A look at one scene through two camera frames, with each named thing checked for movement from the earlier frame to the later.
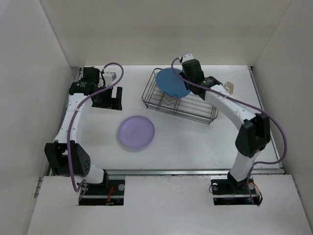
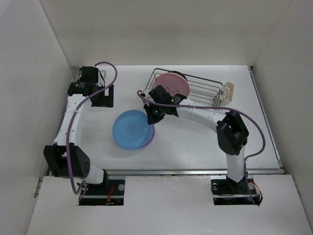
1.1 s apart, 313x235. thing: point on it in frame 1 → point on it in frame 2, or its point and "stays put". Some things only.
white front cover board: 167,205 stays put
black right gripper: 182,73 → 152,118
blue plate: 169,82 → 130,129
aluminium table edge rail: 187,172 stays put
